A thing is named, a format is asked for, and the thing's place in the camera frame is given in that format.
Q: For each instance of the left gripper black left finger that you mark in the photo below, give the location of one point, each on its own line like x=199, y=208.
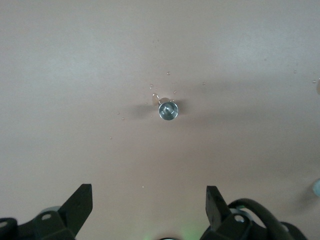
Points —
x=77, y=207

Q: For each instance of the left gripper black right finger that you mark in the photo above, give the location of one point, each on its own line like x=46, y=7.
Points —
x=216, y=207

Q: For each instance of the steel double-ended jigger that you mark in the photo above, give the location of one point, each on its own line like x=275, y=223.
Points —
x=168, y=111

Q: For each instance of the translucent yellow-green bottle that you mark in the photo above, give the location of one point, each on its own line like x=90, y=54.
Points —
x=317, y=187

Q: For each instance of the small brown liquid drips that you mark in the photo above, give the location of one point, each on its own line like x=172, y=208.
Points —
x=155, y=98

